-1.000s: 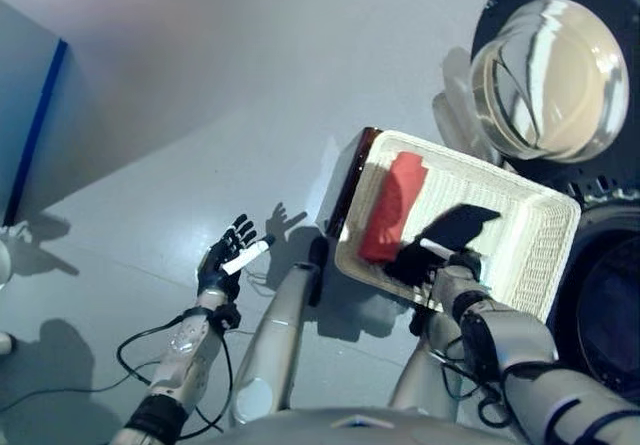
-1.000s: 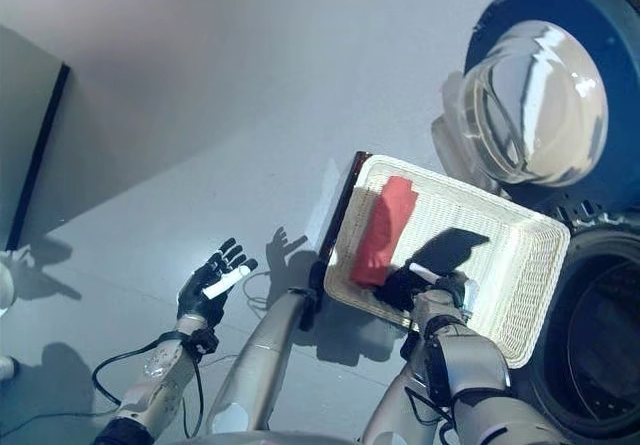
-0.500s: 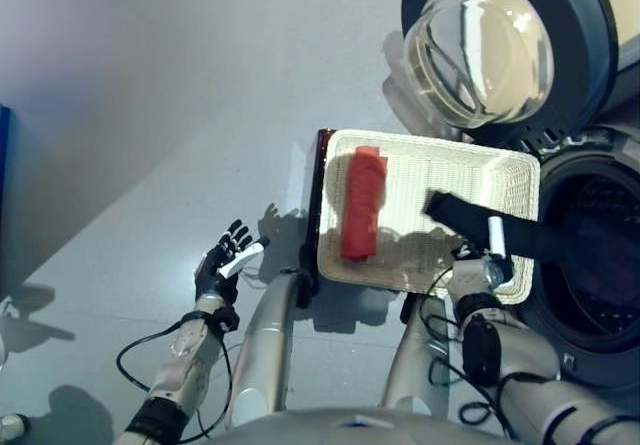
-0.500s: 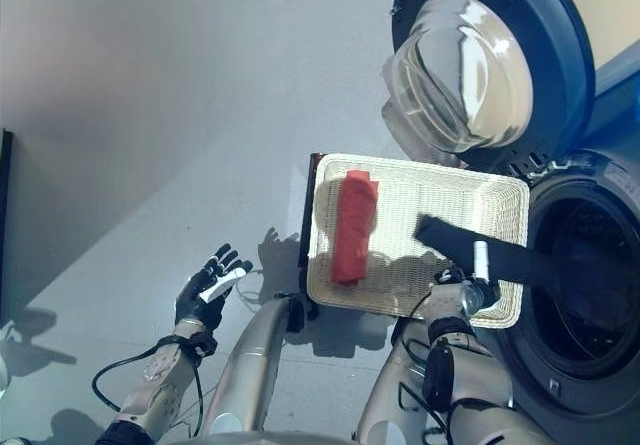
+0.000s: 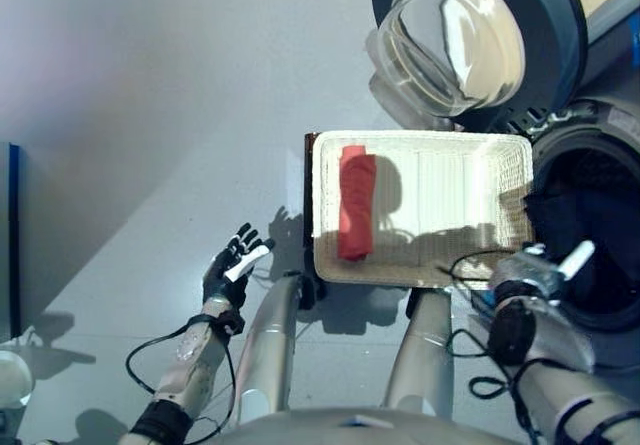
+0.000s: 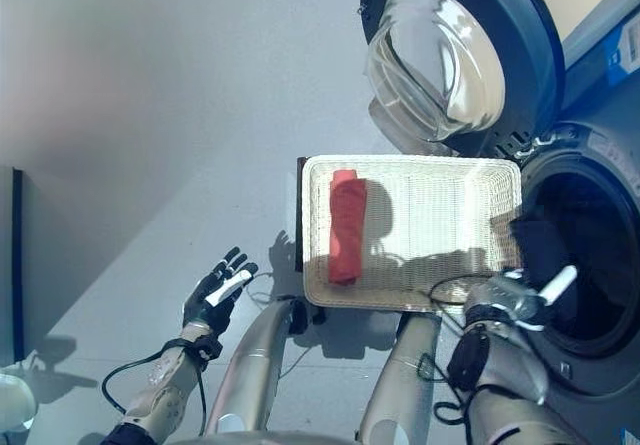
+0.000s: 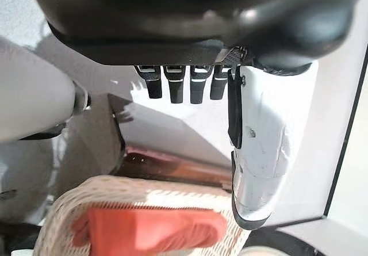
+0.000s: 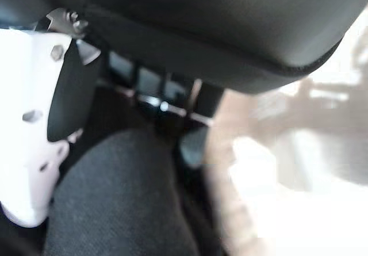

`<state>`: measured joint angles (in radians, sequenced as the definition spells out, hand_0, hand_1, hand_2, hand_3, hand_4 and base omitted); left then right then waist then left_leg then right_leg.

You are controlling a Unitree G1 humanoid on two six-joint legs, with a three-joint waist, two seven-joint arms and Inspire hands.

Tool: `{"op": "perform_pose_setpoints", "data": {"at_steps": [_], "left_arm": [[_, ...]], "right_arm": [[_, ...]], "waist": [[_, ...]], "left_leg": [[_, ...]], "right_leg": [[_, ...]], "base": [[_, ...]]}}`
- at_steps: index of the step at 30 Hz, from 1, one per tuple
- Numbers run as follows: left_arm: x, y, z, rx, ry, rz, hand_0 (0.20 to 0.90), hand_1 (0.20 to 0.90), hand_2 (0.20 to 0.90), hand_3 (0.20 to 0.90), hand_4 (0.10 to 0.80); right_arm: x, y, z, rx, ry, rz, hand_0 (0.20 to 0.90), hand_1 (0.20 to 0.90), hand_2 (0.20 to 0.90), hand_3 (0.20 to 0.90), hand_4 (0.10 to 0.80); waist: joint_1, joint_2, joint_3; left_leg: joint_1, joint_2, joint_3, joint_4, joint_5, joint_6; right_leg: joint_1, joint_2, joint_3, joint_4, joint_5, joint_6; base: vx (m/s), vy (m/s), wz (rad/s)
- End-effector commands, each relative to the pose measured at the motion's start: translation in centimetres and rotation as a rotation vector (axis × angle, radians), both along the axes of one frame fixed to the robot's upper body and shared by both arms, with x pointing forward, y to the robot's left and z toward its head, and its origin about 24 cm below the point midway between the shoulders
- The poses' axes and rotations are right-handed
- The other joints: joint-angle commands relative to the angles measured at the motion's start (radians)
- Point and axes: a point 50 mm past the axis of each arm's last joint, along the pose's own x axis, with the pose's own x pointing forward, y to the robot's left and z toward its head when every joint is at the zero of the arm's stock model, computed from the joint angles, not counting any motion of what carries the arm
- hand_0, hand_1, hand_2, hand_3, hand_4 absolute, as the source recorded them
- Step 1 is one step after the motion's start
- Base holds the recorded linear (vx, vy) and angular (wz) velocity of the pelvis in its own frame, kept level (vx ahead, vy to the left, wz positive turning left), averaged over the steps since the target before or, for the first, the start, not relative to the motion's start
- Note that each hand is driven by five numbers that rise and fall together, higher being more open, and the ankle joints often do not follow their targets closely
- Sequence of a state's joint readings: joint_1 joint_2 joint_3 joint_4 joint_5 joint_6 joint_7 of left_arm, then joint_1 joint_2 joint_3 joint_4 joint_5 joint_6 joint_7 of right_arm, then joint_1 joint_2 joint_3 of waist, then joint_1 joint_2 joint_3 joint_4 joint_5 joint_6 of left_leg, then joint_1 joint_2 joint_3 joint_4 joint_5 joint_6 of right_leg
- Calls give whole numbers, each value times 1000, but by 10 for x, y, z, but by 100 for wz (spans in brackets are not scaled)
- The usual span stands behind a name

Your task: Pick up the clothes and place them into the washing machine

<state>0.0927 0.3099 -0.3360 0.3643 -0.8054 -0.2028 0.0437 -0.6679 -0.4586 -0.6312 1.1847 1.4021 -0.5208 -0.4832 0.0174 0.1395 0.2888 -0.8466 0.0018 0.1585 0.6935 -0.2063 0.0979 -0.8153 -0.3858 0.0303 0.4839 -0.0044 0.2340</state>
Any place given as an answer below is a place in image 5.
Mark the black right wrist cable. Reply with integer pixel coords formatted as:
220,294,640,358
437,249,551,445

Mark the grey robot torso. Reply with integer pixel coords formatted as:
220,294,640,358
209,407,531,445

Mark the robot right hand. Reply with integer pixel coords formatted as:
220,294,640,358
522,239,599,296

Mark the red cloth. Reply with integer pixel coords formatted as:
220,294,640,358
337,145,376,261

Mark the silver robot leg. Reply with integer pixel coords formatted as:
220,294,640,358
382,287,456,419
234,269,306,424

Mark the white round object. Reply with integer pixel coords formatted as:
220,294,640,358
0,349,34,409

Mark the round glass washer door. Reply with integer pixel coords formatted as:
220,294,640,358
364,0,589,134

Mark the dark blue cabinet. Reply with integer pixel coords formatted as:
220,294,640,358
0,140,31,341

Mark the silver robot left leg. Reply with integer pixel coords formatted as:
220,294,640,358
234,269,306,424

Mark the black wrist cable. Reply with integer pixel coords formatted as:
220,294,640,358
124,314,236,441
437,249,551,445

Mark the grey washing machine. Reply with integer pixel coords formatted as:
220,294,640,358
504,9,640,381

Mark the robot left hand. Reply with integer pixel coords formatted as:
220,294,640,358
201,222,276,311

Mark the black cloth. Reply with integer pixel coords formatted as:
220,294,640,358
522,184,631,266

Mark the white wicker basket tray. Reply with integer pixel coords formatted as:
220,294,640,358
310,129,535,290

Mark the silver robot right leg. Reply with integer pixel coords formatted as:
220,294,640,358
382,287,456,419

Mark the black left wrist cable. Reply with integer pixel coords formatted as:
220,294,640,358
124,314,236,441

